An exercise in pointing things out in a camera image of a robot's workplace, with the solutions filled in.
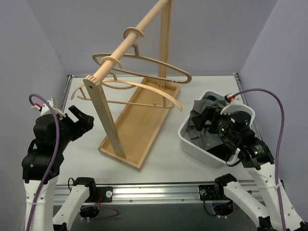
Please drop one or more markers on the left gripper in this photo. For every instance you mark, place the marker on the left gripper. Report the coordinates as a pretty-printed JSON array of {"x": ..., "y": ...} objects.
[{"x": 72, "y": 125}]

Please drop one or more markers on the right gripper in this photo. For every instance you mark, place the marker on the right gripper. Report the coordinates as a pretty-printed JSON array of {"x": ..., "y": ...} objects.
[{"x": 207, "y": 119}]

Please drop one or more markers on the grey pleated skirt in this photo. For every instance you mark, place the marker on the grey pleated skirt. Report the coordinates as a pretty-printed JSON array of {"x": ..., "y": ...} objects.
[{"x": 202, "y": 138}]

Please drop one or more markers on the beige plastic hanger front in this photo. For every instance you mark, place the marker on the beige plastic hanger front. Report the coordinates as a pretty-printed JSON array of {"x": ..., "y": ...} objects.
[{"x": 159, "y": 92}]

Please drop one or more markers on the beige plastic hanger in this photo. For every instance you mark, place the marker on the beige plastic hanger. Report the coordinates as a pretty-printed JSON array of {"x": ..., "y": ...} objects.
[
  {"x": 126, "y": 57},
  {"x": 159, "y": 92}
]

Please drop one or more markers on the dark blue denim skirt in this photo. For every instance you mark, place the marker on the dark blue denim skirt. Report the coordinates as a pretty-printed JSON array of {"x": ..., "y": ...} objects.
[{"x": 212, "y": 98}]

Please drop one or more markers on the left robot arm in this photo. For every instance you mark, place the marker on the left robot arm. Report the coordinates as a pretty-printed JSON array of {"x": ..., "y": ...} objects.
[{"x": 41, "y": 168}]

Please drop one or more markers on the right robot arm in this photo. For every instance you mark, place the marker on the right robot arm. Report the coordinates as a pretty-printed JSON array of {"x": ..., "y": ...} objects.
[{"x": 232, "y": 125}]

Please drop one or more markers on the white plastic basket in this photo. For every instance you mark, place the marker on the white plastic basket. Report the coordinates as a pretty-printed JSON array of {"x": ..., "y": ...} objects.
[{"x": 210, "y": 155}]

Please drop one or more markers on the wooden clothes rack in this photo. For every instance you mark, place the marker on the wooden clothes rack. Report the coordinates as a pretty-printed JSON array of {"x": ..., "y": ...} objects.
[{"x": 130, "y": 137}]

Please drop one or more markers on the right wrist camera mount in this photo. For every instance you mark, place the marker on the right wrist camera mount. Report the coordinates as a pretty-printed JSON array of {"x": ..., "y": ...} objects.
[{"x": 234, "y": 104}]

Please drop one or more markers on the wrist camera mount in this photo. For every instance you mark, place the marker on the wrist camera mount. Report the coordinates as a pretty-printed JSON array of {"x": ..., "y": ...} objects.
[
  {"x": 234, "y": 104},
  {"x": 45, "y": 110}
]

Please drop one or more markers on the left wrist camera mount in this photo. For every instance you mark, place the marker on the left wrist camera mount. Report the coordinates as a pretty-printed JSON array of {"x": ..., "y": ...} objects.
[{"x": 45, "y": 110}]

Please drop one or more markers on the aluminium mounting rail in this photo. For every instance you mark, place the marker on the aluminium mounting rail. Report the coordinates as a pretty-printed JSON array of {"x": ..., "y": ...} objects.
[{"x": 164, "y": 193}]

